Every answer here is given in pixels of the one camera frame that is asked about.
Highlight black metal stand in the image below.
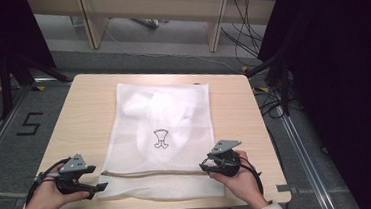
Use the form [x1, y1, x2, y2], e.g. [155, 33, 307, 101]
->
[244, 47, 297, 120]
[0, 46, 76, 121]

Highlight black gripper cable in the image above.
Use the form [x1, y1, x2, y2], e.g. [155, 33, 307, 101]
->
[238, 154, 266, 198]
[21, 157, 76, 207]

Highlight white mesh laundry bag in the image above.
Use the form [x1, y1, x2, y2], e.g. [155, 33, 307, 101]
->
[87, 74, 227, 208]

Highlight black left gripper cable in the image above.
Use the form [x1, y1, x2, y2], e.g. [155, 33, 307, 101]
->
[21, 157, 76, 207]

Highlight person's right hand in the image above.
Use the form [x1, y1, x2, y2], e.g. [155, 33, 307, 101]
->
[208, 147, 270, 209]

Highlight white garment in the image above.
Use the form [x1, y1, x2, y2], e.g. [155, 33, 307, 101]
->
[120, 85, 210, 170]

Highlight black hanging cables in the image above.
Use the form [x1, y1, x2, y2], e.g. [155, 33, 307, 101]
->
[217, 0, 268, 64]

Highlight person's left hand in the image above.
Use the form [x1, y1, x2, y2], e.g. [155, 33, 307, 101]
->
[27, 161, 91, 209]

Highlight black floor cables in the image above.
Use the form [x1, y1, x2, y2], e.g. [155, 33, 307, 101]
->
[251, 81, 298, 121]

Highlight grey power strip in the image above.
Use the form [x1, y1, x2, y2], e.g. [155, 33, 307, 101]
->
[131, 15, 169, 31]

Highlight light wooden desk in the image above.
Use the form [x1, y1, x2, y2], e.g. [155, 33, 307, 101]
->
[26, 0, 291, 67]

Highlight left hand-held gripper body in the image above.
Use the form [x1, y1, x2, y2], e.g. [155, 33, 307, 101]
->
[53, 152, 98, 197]

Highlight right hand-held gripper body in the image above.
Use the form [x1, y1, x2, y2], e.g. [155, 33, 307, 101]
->
[205, 137, 245, 180]

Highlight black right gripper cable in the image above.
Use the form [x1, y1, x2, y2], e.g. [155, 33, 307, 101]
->
[238, 154, 266, 198]

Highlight grey tape strip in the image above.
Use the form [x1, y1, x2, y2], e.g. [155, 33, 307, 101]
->
[275, 182, 299, 196]

